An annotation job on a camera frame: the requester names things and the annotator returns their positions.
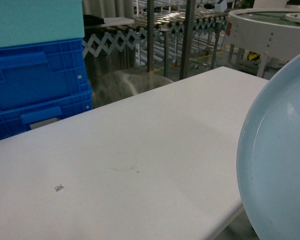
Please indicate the teal foam box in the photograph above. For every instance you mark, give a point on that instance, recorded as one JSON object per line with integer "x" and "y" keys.
{"x": 24, "y": 22}

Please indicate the blue crate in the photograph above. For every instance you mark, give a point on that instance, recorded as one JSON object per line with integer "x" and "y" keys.
{"x": 37, "y": 73}
{"x": 22, "y": 119}

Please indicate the blue crate upper right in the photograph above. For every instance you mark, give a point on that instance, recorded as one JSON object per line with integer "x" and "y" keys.
{"x": 37, "y": 73}

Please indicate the white round turntable machine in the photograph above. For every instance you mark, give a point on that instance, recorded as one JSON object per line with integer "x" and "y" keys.
{"x": 269, "y": 32}

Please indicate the expandable roller conveyor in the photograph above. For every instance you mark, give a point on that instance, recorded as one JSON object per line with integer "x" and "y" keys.
{"x": 104, "y": 40}

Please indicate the light blue round tray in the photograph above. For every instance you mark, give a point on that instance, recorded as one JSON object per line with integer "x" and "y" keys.
{"x": 268, "y": 157}

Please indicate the blue crate lower right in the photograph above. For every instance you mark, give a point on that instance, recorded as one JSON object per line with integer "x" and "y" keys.
{"x": 22, "y": 119}

